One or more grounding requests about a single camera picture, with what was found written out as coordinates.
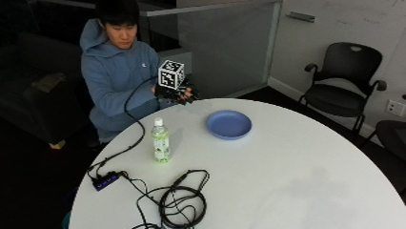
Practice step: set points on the white marker cube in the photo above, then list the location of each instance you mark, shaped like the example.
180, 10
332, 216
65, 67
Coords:
170, 75

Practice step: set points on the blue plate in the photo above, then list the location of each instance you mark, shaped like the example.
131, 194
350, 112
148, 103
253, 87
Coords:
229, 124

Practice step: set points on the clear green label bottle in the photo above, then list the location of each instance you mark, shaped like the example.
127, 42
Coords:
160, 143

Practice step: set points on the the person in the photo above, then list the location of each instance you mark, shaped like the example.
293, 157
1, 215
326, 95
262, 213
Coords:
112, 82

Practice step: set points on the glass partition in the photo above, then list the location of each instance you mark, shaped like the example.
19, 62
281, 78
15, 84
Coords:
228, 47

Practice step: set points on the black usb hub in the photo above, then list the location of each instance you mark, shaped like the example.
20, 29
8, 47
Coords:
105, 181

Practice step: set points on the grey cushion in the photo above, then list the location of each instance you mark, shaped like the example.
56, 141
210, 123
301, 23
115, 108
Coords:
48, 82

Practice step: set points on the dark sofa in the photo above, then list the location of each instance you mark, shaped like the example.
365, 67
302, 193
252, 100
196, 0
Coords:
37, 95

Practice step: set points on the black office chair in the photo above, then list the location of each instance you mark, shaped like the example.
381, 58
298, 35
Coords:
393, 136
338, 92

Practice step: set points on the white wall outlet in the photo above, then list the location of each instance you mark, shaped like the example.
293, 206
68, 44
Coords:
395, 108

